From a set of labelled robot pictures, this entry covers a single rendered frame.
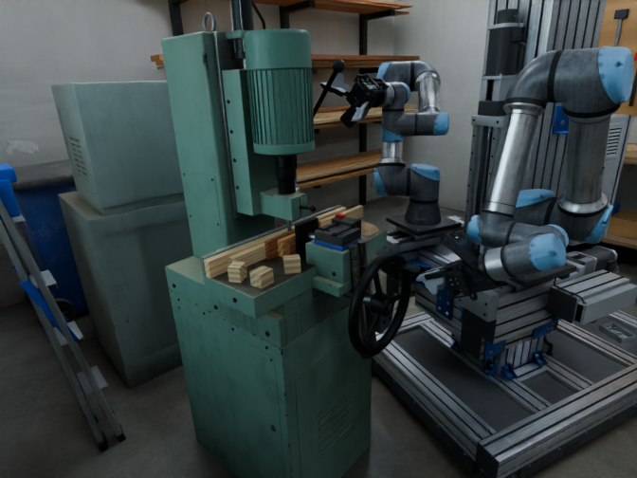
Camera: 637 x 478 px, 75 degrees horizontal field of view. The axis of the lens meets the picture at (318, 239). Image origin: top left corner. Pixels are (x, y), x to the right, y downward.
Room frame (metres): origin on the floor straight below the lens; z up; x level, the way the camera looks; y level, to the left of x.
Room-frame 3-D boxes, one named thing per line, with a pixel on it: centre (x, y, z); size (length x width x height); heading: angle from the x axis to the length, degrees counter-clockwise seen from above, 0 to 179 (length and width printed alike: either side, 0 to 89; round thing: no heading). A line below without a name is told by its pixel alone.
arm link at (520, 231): (0.91, -0.52, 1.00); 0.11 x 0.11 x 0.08; 46
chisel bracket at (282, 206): (1.22, 0.10, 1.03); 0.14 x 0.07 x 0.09; 48
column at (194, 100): (1.40, 0.31, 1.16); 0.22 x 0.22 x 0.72; 48
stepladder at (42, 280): (1.35, 1.02, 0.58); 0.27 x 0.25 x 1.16; 130
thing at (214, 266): (1.23, 0.10, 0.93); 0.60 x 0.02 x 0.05; 138
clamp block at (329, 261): (1.08, -0.06, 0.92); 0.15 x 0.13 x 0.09; 138
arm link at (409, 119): (1.45, -0.29, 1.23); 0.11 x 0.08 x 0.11; 79
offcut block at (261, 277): (0.95, 0.15, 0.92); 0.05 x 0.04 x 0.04; 142
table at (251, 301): (1.14, 0.01, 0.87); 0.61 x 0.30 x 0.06; 138
